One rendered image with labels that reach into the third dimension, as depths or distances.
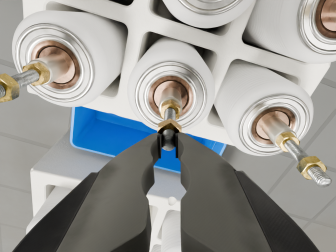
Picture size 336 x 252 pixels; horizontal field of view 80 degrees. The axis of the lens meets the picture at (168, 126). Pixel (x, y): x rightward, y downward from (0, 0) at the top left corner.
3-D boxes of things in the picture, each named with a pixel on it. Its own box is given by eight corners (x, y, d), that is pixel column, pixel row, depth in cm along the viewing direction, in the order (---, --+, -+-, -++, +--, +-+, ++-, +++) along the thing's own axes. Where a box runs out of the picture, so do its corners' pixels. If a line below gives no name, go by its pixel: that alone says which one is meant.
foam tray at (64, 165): (68, 219, 70) (37, 279, 54) (73, 123, 52) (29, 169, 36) (176, 240, 74) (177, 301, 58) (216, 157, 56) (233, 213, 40)
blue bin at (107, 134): (90, 120, 51) (68, 146, 41) (95, 79, 46) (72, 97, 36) (201, 149, 55) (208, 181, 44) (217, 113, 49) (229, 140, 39)
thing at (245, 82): (195, 81, 39) (211, 126, 23) (236, 42, 35) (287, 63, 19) (227, 113, 42) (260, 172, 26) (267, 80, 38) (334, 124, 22)
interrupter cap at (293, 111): (223, 124, 23) (225, 127, 22) (282, 77, 20) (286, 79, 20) (262, 162, 25) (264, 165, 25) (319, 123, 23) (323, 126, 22)
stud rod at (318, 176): (271, 131, 21) (315, 183, 15) (279, 126, 21) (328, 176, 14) (276, 137, 22) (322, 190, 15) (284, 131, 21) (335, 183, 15)
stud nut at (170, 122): (186, 128, 15) (187, 134, 14) (172, 143, 16) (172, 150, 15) (165, 114, 15) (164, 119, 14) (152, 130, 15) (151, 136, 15)
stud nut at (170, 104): (184, 108, 18) (184, 112, 18) (173, 121, 19) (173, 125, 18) (167, 96, 18) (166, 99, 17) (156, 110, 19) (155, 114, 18)
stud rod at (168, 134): (177, 101, 20) (179, 144, 13) (171, 109, 20) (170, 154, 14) (169, 96, 20) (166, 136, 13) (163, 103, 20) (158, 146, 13)
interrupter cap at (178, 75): (203, 53, 19) (204, 54, 19) (209, 122, 23) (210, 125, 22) (127, 66, 20) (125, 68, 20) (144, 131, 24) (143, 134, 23)
